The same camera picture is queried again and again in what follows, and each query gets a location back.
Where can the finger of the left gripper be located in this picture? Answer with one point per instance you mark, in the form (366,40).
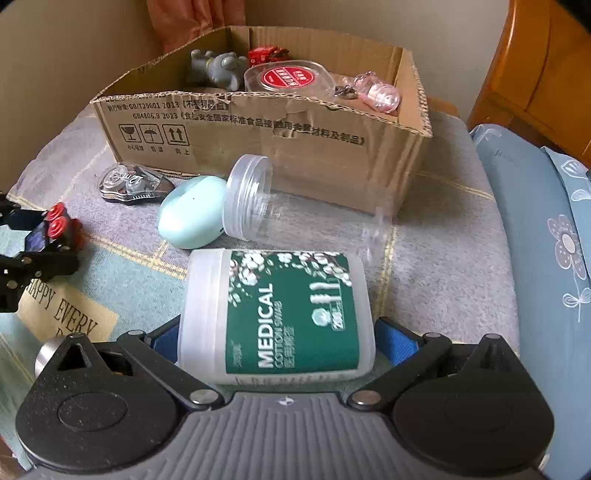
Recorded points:
(42,265)
(17,218)

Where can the wooden headboard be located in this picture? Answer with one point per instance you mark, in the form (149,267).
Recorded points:
(538,83)

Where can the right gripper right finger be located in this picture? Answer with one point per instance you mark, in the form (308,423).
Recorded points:
(412,357)

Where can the brown cardboard box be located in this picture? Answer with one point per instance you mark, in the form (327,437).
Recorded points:
(321,146)

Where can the red lid round container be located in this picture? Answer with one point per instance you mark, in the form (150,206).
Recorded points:
(299,77)

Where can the blue floral pillow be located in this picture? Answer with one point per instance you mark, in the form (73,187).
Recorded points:
(544,200)

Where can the pink keychain charm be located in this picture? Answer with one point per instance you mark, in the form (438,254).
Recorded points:
(371,90)

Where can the clear plastic jar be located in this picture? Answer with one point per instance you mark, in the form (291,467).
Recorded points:
(268,206)

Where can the medical cotton swab jar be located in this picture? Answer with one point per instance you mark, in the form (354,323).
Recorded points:
(264,317)

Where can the red toy train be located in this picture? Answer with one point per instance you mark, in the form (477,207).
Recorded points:
(267,54)

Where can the light blue round case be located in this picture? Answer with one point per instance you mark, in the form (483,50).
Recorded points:
(190,216)

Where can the pink orange curtain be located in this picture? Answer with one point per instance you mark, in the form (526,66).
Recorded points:
(176,22)

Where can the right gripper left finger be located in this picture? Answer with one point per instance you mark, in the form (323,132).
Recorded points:
(155,354)

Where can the grey bear figurine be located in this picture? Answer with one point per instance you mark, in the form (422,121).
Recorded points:
(223,71)

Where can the clear silver toy car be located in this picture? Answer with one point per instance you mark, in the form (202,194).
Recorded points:
(132,183)

